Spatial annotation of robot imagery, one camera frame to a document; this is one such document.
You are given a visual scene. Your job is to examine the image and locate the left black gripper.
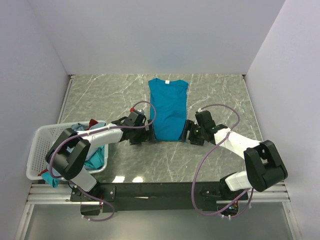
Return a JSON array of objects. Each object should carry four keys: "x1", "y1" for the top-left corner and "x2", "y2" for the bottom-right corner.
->
[{"x1": 129, "y1": 119, "x2": 156, "y2": 145}]

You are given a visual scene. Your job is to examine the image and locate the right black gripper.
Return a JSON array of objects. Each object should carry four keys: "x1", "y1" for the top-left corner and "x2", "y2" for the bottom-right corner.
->
[{"x1": 178, "y1": 119, "x2": 205, "y2": 146}]

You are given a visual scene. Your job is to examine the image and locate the teal blue t shirt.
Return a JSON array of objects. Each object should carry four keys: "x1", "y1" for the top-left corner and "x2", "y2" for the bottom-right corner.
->
[{"x1": 148, "y1": 78, "x2": 189, "y2": 142}]

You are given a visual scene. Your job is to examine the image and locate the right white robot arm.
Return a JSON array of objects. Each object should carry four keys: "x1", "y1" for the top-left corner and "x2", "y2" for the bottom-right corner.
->
[{"x1": 179, "y1": 110, "x2": 288, "y2": 200}]

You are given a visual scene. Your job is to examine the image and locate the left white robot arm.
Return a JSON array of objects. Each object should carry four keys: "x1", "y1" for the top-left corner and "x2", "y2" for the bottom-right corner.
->
[{"x1": 45, "y1": 109, "x2": 155, "y2": 201}]

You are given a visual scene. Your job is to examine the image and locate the red garment in basket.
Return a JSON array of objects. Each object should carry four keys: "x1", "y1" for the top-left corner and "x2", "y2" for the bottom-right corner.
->
[{"x1": 85, "y1": 119, "x2": 99, "y2": 131}]

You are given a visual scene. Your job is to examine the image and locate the teal t shirt in basket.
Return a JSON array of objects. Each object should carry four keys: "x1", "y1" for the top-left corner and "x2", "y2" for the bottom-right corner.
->
[{"x1": 38, "y1": 146, "x2": 105, "y2": 188}]

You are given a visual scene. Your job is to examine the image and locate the grey blue t shirt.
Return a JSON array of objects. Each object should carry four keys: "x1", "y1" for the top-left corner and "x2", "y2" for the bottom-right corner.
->
[{"x1": 70, "y1": 121, "x2": 107, "y2": 136}]

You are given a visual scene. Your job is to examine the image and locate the black base beam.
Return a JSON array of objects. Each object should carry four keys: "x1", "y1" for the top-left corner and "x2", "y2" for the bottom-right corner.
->
[{"x1": 69, "y1": 182, "x2": 251, "y2": 216}]

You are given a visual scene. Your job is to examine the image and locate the white plastic laundry basket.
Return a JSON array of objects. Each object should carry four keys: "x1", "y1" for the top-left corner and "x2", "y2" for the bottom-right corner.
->
[{"x1": 26, "y1": 122, "x2": 108, "y2": 180}]

